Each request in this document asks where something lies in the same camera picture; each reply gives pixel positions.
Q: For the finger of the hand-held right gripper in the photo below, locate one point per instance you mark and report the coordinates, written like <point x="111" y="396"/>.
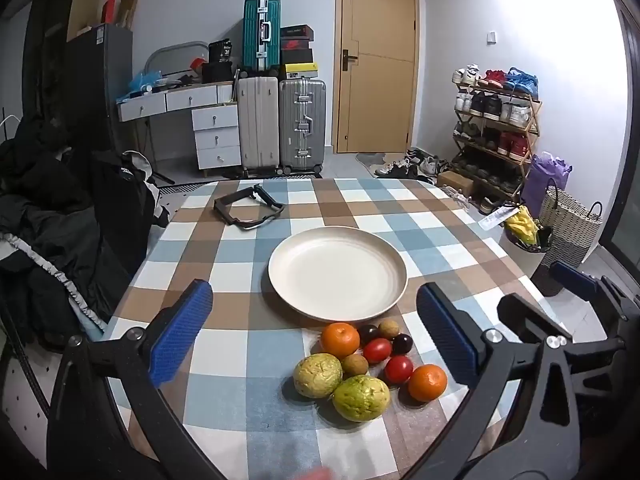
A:
<point x="575" y="280"/>
<point x="530" y="312"/>

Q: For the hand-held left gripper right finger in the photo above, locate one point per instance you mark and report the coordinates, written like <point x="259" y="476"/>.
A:
<point x="445" y="330"/>

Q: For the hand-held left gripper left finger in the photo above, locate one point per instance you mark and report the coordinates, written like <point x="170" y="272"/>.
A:
<point x="182" y="330"/>

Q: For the dark purple cherry tomato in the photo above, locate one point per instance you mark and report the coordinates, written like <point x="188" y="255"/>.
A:
<point x="402" y="344"/>
<point x="368" y="332"/>

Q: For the orange mandarin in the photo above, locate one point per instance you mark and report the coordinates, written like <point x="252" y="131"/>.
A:
<point x="427" y="383"/>
<point x="340" y="340"/>

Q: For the red cherry tomato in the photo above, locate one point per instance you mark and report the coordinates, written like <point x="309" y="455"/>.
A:
<point x="376" y="350"/>
<point x="398" y="369"/>

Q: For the brown longan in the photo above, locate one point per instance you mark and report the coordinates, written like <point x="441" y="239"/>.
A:
<point x="388" y="329"/>
<point x="355" y="364"/>

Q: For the yellow-green wrinkled fruit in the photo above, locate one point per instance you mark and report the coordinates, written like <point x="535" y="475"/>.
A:
<point x="361" y="398"/>
<point x="317" y="376"/>

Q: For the cream round plate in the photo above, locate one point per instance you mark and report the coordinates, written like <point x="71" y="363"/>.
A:
<point x="337" y="272"/>

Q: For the white bin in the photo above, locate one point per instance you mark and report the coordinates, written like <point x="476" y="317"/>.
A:
<point x="520" y="262"/>

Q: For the woven basket bag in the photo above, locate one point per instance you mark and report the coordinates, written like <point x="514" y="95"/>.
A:
<point x="570" y="225"/>

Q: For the yellow bag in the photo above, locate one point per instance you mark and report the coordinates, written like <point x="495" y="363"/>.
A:
<point x="522" y="222"/>

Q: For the white paper tag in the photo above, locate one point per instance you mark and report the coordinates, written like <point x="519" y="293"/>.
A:
<point x="495" y="217"/>

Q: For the purple fabric bag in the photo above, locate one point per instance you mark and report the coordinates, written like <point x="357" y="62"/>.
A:
<point x="542" y="180"/>

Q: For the small cardboard box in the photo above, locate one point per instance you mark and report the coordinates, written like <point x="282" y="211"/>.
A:
<point x="454" y="182"/>

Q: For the scattered sneakers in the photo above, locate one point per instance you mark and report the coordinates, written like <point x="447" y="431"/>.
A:
<point x="405" y="167"/>

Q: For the grey door mat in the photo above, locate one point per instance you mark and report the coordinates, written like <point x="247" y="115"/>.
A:
<point x="370" y="160"/>

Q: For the pile of dark clothes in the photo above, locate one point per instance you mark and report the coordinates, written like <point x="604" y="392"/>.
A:
<point x="45" y="200"/>

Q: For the wooden shoe rack with shoes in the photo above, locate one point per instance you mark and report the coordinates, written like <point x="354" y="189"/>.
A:
<point x="492" y="105"/>

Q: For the white drawer cabinet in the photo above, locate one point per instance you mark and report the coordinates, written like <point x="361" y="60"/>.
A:
<point x="217" y="137"/>

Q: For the beige suitcase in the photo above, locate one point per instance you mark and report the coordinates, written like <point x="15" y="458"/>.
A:
<point x="257" y="125"/>

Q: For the white desk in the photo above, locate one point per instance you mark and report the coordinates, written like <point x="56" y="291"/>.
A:
<point x="145" y="105"/>

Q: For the silver suitcase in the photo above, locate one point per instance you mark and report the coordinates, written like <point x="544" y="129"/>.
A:
<point x="302" y="125"/>

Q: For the blue plastic bag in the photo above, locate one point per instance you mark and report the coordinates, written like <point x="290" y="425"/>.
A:
<point x="145" y="81"/>

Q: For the grey cabinet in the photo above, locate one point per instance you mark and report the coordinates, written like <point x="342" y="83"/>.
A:
<point x="100" y="85"/>

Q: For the black storage box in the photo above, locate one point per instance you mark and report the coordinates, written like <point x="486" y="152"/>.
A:
<point x="217" y="72"/>

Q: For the wooden door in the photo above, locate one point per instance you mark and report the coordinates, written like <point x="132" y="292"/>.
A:
<point x="375" y="60"/>

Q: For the black printed bag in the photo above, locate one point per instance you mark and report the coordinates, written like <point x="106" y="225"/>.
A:
<point x="221" y="51"/>

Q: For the yellow shoe box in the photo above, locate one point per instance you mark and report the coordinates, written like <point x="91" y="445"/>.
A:
<point x="299" y="71"/>

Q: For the teal suitcase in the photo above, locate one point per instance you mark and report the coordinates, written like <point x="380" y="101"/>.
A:
<point x="261" y="35"/>

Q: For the black and red shoe box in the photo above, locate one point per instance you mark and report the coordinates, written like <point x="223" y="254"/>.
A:
<point x="296" y="44"/>

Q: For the brown paper bag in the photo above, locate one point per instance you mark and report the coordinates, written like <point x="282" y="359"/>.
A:
<point x="128" y="10"/>

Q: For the red paper bag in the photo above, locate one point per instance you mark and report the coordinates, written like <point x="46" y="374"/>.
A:
<point x="109" y="9"/>

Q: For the black plastic frame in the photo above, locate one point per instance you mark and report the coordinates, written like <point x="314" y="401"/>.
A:
<point x="272" y="202"/>

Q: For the grey curved metal frame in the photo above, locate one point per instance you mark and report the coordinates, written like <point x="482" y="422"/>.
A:
<point x="172" y="49"/>

